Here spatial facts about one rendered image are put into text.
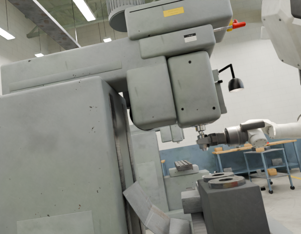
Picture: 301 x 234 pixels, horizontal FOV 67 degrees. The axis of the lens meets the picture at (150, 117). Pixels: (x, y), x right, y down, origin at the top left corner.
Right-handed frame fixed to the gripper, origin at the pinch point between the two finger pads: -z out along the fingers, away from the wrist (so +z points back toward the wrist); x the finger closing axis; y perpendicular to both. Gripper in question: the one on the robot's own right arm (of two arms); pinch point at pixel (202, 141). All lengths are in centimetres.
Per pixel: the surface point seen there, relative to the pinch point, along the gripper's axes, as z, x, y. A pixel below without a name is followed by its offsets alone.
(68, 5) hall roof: -272, -524, -488
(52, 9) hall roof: -326, -525, -490
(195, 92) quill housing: -0.2, 10.1, -20.8
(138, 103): -25.3, 12.0, -20.1
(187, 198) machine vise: -11.5, -0.7, 24.2
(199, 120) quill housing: -1.0, 9.2, -8.6
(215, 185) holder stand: -4, 49, 11
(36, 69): -71, 11, -45
